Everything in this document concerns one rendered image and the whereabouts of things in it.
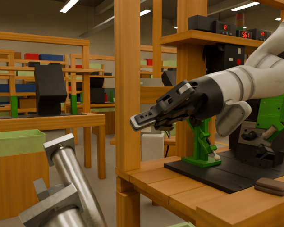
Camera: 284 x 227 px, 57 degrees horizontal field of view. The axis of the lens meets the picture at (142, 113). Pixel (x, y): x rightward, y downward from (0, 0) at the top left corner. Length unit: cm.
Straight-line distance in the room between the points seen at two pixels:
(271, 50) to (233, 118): 20
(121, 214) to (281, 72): 102
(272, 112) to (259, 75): 87
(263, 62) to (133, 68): 74
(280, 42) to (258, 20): 1230
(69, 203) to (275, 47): 51
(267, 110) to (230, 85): 95
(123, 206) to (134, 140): 32
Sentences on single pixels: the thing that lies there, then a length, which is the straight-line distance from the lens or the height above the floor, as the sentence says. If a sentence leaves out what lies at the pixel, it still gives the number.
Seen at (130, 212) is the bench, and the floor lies 67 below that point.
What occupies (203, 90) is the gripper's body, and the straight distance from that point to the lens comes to 45.
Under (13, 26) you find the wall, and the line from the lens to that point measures 1105.
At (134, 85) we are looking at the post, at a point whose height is 128.
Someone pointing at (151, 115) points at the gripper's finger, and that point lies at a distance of 42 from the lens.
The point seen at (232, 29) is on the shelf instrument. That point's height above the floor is 159.
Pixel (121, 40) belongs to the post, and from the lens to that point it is 122.
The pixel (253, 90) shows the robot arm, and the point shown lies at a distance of 53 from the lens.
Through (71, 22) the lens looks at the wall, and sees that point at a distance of 1150.
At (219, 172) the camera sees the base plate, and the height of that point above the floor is 90.
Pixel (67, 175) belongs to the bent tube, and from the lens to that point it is 36.
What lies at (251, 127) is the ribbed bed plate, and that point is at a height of 107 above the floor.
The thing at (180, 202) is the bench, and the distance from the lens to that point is 96.
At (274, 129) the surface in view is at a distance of 135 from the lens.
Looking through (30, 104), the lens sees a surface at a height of 80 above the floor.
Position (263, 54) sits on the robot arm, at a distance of 61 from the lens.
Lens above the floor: 127
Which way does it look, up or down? 6 degrees down
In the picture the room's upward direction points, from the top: straight up
